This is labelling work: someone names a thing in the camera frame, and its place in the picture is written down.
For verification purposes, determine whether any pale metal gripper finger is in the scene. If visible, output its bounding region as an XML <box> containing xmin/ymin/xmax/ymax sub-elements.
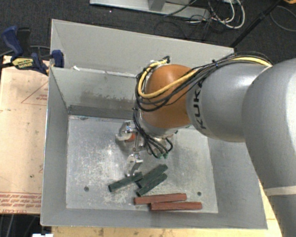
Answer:
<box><xmin>125</xmin><ymin>153</ymin><xmax>136</xmax><ymax>178</ymax></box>
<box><xmin>131</xmin><ymin>153</ymin><xmax>145</xmax><ymax>178</ymax></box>

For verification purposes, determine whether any dark green flat block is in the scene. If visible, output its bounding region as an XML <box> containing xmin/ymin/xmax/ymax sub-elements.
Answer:
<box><xmin>135</xmin><ymin>161</ymin><xmax>169</xmax><ymax>191</ymax></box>
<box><xmin>135</xmin><ymin>169</ymin><xmax>169</xmax><ymax>200</ymax></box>
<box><xmin>107</xmin><ymin>168</ymin><xmax>145</xmax><ymax>196</ymax></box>

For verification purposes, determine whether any grey metal bin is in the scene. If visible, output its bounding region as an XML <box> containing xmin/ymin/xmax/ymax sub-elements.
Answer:
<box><xmin>28</xmin><ymin>18</ymin><xmax>289</xmax><ymax>237</ymax></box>

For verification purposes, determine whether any red-brown flat block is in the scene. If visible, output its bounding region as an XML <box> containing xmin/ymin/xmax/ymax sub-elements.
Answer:
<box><xmin>149</xmin><ymin>196</ymin><xmax>204</xmax><ymax>217</ymax></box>
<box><xmin>132</xmin><ymin>187</ymin><xmax>188</xmax><ymax>212</ymax></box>

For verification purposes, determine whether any brown cardboard board, red print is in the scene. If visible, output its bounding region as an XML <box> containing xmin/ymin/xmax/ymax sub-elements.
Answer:
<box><xmin>0</xmin><ymin>54</ymin><xmax>58</xmax><ymax>220</ymax></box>

